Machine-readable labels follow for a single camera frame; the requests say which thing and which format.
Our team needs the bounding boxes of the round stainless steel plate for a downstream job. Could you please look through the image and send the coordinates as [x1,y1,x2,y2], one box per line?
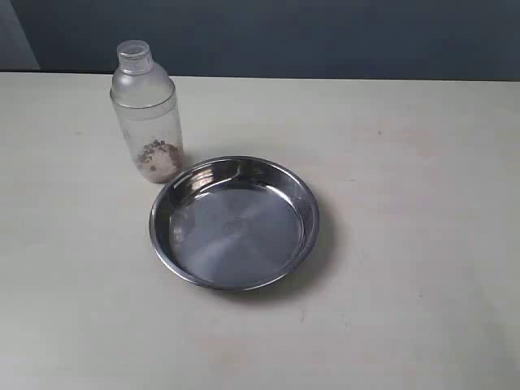
[149,156,320,292]

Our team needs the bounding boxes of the clear plastic shaker bottle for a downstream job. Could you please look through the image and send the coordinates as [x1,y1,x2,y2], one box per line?
[110,40,184,184]

